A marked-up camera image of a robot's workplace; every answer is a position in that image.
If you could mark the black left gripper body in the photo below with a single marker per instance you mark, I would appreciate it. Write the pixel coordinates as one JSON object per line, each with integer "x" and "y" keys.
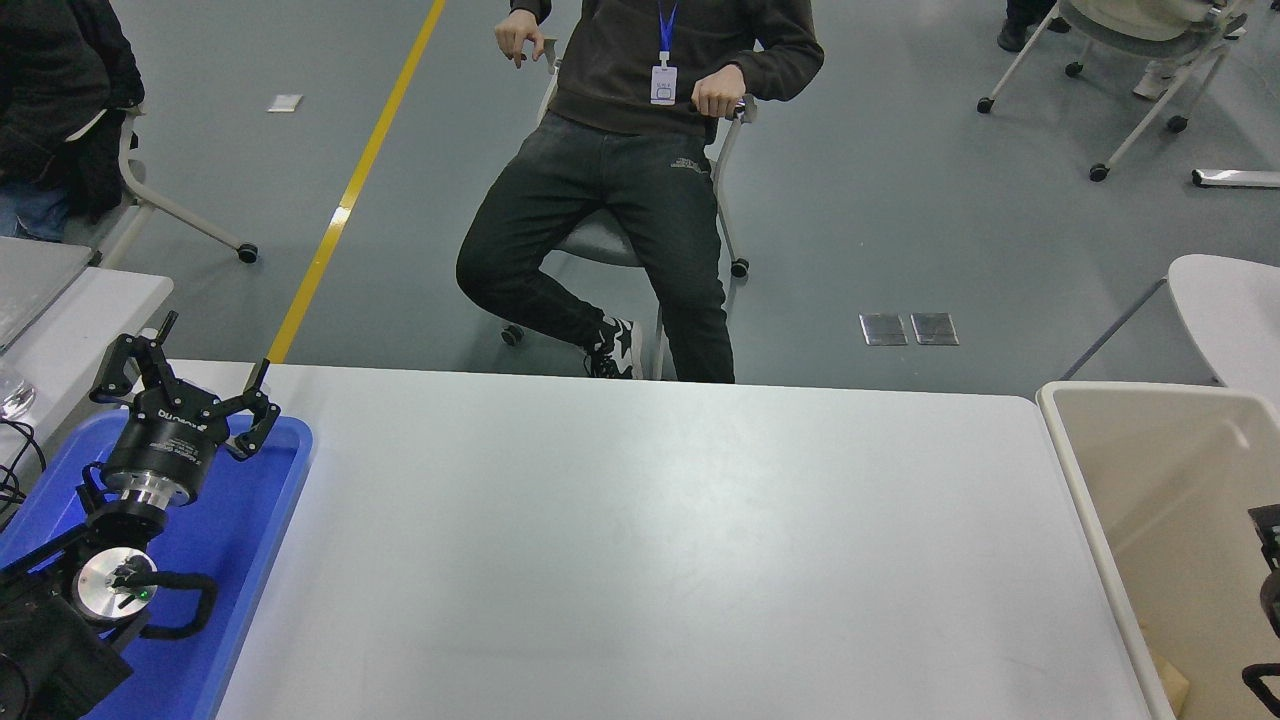
{"x": 160, "y": 440}

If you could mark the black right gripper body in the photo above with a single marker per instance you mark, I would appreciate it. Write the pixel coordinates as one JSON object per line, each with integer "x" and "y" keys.
{"x": 1272, "y": 600}

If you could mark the lanyard person's right hand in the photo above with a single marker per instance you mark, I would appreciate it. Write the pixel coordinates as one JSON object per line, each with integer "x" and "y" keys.
{"x": 520, "y": 35}

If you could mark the lanyard person's left hand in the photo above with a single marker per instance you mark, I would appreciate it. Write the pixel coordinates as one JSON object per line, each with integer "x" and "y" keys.
{"x": 718, "y": 92}

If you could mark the white side table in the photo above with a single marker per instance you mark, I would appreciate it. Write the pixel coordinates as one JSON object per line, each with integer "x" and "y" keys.
{"x": 100, "y": 320}

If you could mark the clear glass cup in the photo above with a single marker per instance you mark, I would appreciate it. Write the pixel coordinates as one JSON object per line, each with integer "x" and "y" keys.
{"x": 15, "y": 395}

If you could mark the tan paper scrap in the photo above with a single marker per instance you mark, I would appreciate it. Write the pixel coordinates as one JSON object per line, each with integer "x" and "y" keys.
{"x": 1172, "y": 680}

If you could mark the large pale bin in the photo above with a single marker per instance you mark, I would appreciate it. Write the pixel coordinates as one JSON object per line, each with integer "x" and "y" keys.
{"x": 1150, "y": 470}

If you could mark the blue plastic tray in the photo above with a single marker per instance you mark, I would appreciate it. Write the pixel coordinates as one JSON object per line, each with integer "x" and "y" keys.
{"x": 250, "y": 560}

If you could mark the white wheeled chair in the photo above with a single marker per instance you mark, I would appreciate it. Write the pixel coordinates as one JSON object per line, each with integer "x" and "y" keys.
{"x": 130, "y": 190}

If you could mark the white moulded chair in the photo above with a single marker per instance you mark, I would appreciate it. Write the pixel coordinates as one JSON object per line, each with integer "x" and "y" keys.
{"x": 1230, "y": 310}

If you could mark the person in black jacket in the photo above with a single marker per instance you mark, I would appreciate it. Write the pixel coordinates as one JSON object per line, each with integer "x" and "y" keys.
{"x": 50, "y": 100}

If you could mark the grey office chair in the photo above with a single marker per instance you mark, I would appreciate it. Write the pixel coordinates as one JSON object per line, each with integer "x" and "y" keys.
{"x": 600, "y": 240}

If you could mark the metal floor plate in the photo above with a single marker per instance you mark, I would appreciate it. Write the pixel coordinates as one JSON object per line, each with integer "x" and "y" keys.
{"x": 884, "y": 329}
{"x": 934, "y": 329}

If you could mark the person in white trousers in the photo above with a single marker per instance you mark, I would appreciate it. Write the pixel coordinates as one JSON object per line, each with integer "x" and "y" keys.
{"x": 1155, "y": 80}

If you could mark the cream wheeled chair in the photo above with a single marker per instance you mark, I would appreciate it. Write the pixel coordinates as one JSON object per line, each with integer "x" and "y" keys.
{"x": 1100, "y": 40}

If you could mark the person in dark shoes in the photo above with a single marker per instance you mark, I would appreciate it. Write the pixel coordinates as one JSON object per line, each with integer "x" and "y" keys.
{"x": 1025, "y": 25}

